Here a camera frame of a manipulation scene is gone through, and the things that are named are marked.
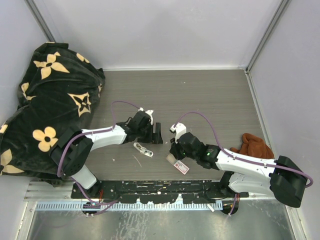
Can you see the red white staple box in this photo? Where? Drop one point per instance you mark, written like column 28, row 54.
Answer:
column 179, row 165

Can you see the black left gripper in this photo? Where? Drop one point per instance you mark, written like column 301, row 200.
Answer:
column 153, row 137

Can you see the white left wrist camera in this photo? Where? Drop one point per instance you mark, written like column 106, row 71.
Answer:
column 150, row 114

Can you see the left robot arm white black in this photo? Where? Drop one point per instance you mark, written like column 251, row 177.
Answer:
column 72, row 149

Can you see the white staple remover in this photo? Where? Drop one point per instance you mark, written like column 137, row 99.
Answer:
column 142, row 150

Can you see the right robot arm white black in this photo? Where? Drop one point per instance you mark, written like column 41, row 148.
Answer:
column 279, row 178

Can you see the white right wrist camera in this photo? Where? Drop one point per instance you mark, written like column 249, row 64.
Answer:
column 178, row 129

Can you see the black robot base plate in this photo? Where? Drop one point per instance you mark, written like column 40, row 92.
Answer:
column 160, row 191

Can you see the brown cloth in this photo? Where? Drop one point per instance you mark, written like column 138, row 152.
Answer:
column 254, row 146

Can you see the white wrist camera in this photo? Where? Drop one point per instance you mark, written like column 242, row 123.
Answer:
column 150, row 114
column 178, row 129

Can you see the black floral blanket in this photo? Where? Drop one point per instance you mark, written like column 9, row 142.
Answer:
column 60, row 89

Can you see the white slotted cable duct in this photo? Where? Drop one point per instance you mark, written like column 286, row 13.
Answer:
column 82, row 206

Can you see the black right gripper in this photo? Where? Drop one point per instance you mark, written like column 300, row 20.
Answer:
column 174, row 150

